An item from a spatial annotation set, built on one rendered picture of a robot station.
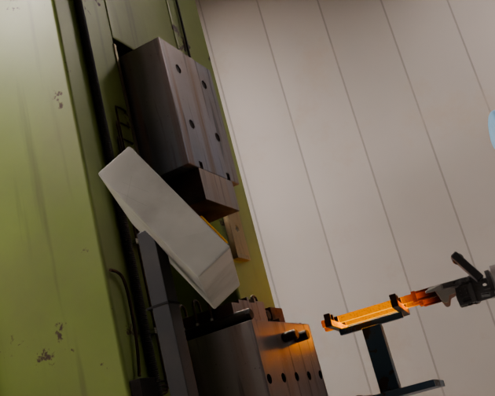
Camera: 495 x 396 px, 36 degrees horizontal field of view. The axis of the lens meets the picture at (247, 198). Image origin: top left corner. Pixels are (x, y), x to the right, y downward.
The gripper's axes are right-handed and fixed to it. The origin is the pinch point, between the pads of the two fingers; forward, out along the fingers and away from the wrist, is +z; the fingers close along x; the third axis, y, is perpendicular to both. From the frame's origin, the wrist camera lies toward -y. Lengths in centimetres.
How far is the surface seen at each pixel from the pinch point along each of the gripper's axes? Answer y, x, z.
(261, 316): -1, -44, 42
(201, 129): -56, -52, 44
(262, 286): -17, -5, 50
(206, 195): -34, -59, 45
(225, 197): -36, -48, 43
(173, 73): -72, -62, 45
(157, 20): -109, -34, 55
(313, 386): 20, -36, 35
